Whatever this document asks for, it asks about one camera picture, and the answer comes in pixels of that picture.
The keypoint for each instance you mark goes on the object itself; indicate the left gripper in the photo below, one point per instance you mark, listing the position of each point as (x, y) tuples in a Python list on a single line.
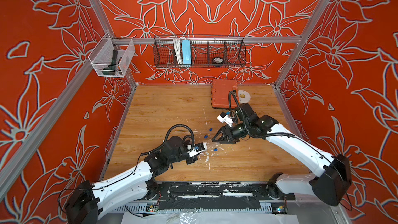
[(185, 144)]

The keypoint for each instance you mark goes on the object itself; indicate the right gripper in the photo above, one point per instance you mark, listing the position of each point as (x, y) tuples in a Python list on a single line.
[(228, 139)]

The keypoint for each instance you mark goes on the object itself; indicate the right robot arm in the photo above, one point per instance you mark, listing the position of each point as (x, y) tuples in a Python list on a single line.
[(329, 176)]

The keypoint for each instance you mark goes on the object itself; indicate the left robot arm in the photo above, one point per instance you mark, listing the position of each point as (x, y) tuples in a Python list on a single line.
[(89, 202)]

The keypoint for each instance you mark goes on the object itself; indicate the white tape roll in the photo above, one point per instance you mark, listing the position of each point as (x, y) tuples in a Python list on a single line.
[(243, 96)]

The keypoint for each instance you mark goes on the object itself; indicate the orange tool case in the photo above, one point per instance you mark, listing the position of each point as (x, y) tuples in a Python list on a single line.
[(220, 89)]

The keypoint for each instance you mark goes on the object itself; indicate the small black device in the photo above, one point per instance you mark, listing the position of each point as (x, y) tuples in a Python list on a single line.
[(217, 61)]

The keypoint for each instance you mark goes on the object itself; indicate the light blue box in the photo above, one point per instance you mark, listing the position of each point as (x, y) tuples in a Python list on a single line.
[(186, 52)]

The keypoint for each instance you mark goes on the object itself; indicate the dark green tool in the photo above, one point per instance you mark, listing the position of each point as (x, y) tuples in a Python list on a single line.
[(111, 69)]

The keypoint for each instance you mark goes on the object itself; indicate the clear acrylic box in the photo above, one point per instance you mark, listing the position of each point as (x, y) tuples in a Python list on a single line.
[(101, 55)]

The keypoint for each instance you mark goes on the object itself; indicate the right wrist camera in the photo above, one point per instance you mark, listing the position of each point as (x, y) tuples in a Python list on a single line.
[(224, 117)]

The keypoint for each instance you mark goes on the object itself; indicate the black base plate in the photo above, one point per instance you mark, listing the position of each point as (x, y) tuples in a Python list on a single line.
[(172, 197)]

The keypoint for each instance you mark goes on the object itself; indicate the black wire basket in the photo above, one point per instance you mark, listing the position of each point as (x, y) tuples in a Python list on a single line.
[(167, 51)]

